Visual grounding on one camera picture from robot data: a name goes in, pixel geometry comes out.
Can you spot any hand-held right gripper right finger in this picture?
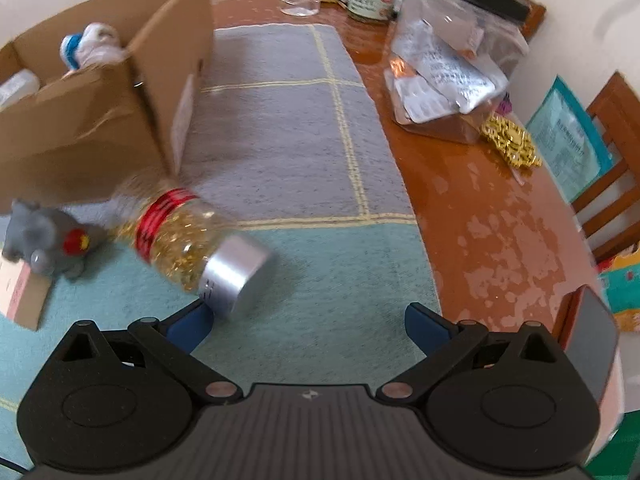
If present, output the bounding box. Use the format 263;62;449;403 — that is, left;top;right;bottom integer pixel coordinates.
375;302;558;406

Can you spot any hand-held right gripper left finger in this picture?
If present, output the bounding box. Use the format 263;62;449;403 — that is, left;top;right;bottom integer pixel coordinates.
60;299;241;406

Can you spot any gold capsule bottle silver cap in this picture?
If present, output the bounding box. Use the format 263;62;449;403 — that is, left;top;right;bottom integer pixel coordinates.
112;172;273;321

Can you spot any brown cardboard box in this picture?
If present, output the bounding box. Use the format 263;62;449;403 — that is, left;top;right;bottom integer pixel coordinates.
0;0;215;211

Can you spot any white sock with blue stripe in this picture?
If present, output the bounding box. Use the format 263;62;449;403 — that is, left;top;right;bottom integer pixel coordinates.
60;22;128;69

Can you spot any dark smartphone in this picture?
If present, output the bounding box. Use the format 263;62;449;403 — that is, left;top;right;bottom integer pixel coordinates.
560;284;621;411

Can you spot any pink cardboard box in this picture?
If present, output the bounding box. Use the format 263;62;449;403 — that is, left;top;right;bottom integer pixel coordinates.
0;257;51;332

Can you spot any grey elephant toy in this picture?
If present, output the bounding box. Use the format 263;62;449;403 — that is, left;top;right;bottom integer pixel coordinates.
2;199;108;281

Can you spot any teal and grey checked mat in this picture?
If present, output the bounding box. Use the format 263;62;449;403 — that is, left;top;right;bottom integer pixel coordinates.
0;24;443;413

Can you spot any teal printed paper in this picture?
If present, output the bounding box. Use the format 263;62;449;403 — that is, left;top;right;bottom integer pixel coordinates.
525;75;616;204

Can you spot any wooden chair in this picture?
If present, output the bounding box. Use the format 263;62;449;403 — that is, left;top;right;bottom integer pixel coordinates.
570;71;640;263

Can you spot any large clear container black lid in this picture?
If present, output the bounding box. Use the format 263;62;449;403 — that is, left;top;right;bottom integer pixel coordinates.
384;0;532;146

